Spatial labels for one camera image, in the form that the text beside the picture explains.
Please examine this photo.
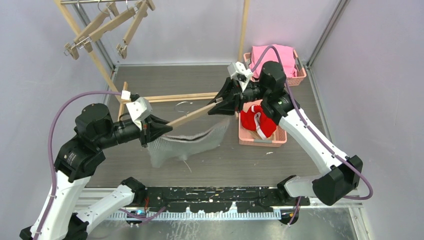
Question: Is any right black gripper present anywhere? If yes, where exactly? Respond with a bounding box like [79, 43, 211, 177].
[205, 77, 269, 116]

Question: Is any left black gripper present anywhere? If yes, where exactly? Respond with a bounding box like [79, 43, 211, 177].
[98, 113, 173, 148]

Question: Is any grey striped underwear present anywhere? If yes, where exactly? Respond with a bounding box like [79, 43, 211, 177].
[147, 118, 230, 168]

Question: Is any beige clip hanger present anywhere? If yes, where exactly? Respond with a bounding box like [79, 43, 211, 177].
[80, 7, 136, 45]
[64, 0, 119, 60]
[166, 97, 223, 128]
[116, 0, 156, 59]

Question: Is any red underwear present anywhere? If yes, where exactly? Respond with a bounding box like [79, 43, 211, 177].
[240, 104, 277, 140]

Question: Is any cream underwear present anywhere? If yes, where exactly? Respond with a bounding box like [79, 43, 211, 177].
[247, 130, 275, 141]

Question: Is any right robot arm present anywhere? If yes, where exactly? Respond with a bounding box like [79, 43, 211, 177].
[208, 61, 363, 206]

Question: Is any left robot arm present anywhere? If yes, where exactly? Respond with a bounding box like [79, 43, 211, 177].
[19, 103, 172, 240]

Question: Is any beige empty clip hanger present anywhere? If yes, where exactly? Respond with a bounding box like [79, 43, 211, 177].
[64, 0, 119, 60]

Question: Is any near pink basket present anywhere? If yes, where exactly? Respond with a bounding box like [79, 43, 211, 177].
[238, 100, 287, 148]

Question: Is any pink basket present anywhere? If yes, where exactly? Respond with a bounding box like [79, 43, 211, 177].
[238, 100, 287, 148]
[243, 44, 307, 87]

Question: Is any wooden clothes rack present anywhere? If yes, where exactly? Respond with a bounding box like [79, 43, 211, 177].
[54, 0, 250, 103]

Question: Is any pink cloth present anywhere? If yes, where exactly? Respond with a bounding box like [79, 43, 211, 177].
[249, 44, 298, 79]

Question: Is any far pink basket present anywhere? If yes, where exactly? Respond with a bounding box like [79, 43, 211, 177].
[243, 44, 307, 87]

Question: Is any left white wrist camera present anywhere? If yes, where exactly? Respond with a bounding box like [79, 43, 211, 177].
[121, 90, 153, 130]

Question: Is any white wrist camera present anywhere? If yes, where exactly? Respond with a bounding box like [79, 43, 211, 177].
[121, 90, 153, 130]
[227, 61, 253, 93]

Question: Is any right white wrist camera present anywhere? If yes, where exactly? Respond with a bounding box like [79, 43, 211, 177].
[227, 61, 253, 93]

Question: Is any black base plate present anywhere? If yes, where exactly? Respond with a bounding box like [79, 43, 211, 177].
[127, 186, 297, 213]

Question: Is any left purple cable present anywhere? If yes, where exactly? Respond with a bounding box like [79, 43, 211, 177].
[31, 91, 123, 240]

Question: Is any purple cable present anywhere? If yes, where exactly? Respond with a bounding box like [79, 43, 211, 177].
[250, 44, 375, 201]
[31, 91, 123, 240]

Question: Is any white slotted cable duct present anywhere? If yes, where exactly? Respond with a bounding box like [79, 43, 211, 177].
[109, 209, 282, 222]

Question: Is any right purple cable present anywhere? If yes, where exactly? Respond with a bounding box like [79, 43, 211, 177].
[250, 44, 375, 201]

